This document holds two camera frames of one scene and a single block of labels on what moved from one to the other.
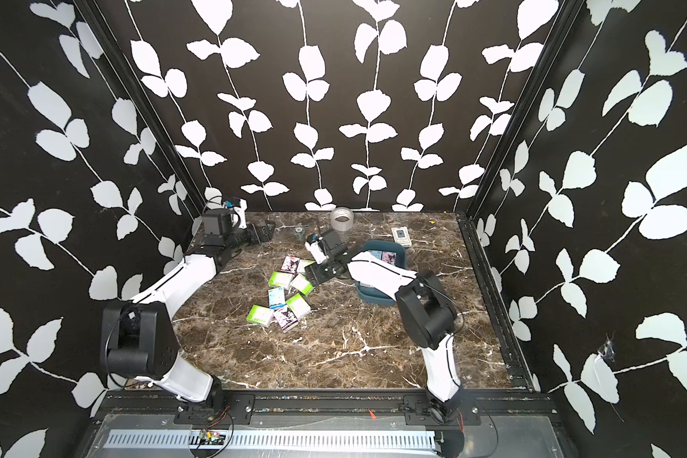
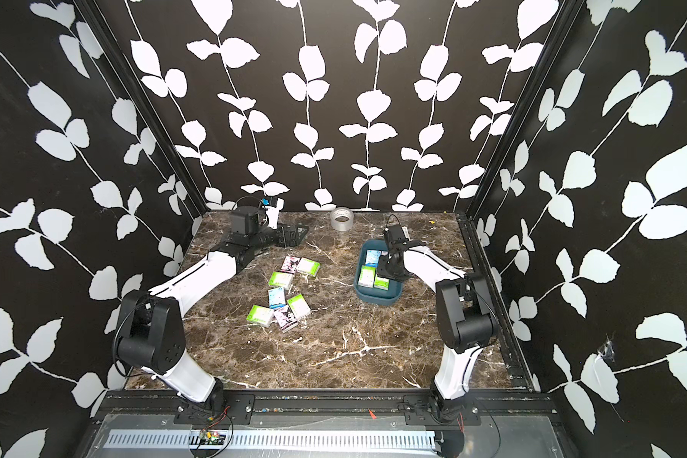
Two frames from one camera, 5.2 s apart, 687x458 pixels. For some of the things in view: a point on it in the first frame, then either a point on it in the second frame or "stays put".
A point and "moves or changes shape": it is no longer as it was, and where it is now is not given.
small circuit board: x=210 y=438 stays put
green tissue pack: x=299 y=305 stays put
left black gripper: x=266 y=235 -> x=294 y=240
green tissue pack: x=301 y=283 moves or changes shape
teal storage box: x=392 y=252 stays put
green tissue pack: x=302 y=263 stays put
